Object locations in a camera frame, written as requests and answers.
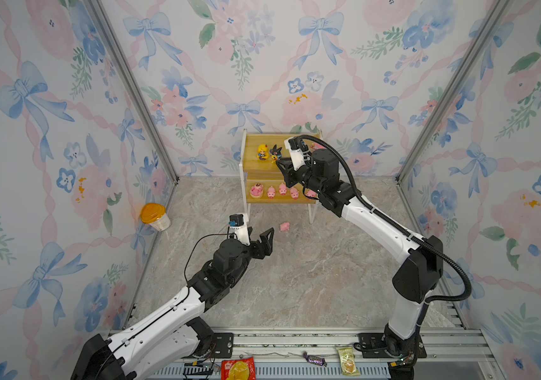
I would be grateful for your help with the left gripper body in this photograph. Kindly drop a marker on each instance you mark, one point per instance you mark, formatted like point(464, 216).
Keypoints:
point(247, 254)

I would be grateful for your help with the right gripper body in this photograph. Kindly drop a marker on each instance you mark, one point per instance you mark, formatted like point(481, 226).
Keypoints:
point(307, 177)

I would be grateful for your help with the black yellow duck toy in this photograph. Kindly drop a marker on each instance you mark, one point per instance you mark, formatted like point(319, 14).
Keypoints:
point(276, 153)

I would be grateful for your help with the yellow bear toy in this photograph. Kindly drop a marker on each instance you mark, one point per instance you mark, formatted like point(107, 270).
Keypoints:
point(263, 152)

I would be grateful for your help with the pink bear toy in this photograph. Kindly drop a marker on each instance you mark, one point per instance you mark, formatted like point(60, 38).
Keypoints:
point(257, 191)

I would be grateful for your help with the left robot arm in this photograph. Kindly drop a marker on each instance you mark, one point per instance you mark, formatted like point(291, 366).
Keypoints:
point(176, 330)

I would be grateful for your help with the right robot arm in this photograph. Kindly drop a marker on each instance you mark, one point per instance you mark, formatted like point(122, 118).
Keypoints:
point(421, 260)

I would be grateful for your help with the wooden two-tier shelf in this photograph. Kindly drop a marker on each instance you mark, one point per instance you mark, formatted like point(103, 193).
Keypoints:
point(261, 181)

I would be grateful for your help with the red snack packet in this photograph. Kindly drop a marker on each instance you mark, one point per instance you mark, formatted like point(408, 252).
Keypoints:
point(238, 369)

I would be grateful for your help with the purple wrapped candy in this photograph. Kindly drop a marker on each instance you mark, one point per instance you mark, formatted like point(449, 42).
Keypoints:
point(315, 360)

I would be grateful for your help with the green snack packet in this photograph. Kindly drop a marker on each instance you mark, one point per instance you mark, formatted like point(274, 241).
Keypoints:
point(347, 361)

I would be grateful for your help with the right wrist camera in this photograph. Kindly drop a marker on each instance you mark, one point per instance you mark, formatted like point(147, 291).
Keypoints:
point(299, 151)

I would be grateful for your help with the aluminium rail base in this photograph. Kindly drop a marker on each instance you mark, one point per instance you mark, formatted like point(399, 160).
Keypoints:
point(443, 354)

